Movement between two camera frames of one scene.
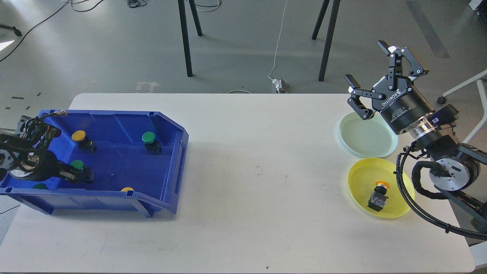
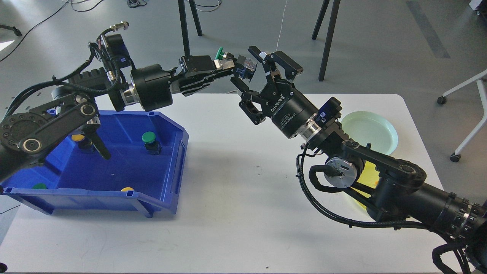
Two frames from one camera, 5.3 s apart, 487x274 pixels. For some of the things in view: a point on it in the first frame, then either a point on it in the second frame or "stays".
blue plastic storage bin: (138, 159) stays
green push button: (153, 146) stays
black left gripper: (47, 167) -> (151, 83)
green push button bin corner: (40, 185) stays
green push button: (78, 164) -> (220, 54)
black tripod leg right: (335, 7) stays
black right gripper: (401, 104) -> (290, 112)
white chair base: (442, 99) stays
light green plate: (372, 137) stays
